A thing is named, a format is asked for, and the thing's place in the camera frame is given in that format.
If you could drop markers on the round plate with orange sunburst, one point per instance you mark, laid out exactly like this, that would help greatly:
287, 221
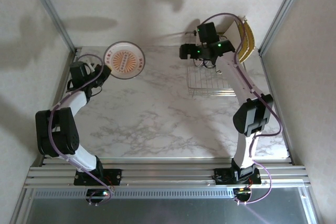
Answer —
126, 61

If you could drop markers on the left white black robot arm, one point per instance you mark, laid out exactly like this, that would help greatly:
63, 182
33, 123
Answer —
65, 134

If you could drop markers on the black controller board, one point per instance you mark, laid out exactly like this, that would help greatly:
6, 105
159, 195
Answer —
242, 190
92, 192

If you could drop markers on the aluminium extrusion base rails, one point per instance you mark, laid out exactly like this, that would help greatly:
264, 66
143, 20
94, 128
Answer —
168, 174

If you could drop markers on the grey metal sheet panel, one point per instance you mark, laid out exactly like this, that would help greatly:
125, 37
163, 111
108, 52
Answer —
168, 212

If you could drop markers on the aluminium side rail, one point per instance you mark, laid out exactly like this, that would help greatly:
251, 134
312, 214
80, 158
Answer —
288, 145
76, 52

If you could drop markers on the aluminium frame post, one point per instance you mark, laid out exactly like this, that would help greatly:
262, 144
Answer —
284, 11
54, 14

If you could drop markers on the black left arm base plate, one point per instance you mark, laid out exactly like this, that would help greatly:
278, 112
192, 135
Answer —
115, 175

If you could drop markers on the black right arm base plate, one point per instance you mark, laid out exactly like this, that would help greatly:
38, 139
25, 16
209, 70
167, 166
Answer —
220, 176

